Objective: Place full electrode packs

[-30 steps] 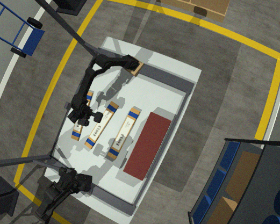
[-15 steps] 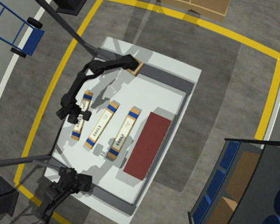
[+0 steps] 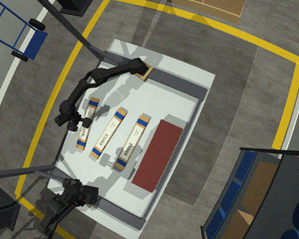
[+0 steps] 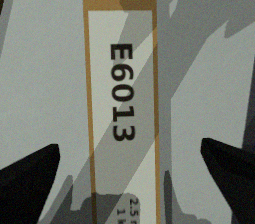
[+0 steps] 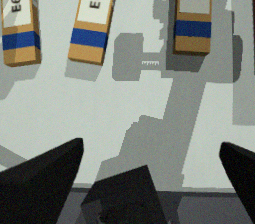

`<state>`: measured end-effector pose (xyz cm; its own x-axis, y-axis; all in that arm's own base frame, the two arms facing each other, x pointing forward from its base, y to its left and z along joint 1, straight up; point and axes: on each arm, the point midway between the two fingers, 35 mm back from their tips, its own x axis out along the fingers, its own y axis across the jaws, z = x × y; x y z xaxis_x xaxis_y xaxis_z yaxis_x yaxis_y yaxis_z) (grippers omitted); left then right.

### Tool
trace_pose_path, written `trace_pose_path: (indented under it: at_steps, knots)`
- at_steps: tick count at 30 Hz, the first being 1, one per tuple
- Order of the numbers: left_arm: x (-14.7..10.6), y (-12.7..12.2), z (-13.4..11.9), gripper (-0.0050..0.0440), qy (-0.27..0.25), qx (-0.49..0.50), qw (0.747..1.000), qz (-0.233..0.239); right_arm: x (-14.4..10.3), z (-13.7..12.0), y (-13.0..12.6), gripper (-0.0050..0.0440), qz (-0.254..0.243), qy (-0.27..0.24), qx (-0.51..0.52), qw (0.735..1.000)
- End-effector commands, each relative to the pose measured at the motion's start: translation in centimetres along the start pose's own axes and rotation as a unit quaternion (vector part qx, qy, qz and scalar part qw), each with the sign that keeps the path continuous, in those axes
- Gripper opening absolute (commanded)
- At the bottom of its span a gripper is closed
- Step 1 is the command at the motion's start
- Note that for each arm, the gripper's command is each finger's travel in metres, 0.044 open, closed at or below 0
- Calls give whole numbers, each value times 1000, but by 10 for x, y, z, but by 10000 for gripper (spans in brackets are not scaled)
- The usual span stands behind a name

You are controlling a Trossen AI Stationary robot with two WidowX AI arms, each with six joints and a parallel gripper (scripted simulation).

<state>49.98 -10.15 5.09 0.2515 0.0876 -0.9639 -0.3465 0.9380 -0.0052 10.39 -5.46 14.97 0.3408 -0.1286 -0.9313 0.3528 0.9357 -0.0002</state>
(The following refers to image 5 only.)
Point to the tan welding electrode pack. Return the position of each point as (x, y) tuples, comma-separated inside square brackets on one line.
[(192, 27), (90, 32)]

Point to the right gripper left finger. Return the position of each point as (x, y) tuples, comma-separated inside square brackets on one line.
[(35, 191)]

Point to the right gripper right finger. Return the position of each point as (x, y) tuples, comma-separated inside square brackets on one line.
[(239, 165)]

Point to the tan cardboard box with blue bands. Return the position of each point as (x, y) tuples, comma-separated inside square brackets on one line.
[(20, 32)]

